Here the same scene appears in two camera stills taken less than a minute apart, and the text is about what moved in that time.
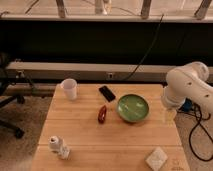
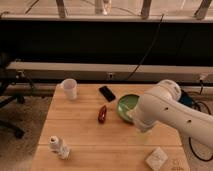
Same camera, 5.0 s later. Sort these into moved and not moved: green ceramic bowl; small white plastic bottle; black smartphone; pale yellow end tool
Moved: pale yellow end tool
Not moved: green ceramic bowl; black smartphone; small white plastic bottle
